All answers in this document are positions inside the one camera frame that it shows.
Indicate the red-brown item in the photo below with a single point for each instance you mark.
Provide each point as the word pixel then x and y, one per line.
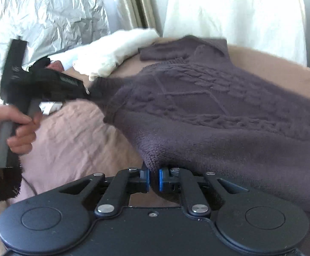
pixel 56 65

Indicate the silver plastic sheet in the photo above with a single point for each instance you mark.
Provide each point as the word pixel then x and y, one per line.
pixel 45 8

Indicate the person's left hand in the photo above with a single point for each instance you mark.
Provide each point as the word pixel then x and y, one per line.
pixel 0 122

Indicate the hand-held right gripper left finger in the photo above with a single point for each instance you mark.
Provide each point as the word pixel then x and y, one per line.
pixel 145 181

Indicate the pale blue cloth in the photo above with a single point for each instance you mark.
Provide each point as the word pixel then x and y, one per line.
pixel 64 58

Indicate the beige curtain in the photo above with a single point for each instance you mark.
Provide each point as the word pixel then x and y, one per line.
pixel 141 2

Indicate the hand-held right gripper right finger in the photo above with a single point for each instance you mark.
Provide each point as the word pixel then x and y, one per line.
pixel 162 182

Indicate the dark purple knit sweater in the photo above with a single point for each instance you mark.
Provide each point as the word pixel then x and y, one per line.
pixel 211 125

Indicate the cream white garment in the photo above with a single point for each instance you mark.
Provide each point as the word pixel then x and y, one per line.
pixel 112 50

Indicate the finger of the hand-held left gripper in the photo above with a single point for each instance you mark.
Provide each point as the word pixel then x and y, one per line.
pixel 72 85

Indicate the black fuzzy item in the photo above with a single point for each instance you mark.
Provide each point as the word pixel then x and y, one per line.
pixel 40 62

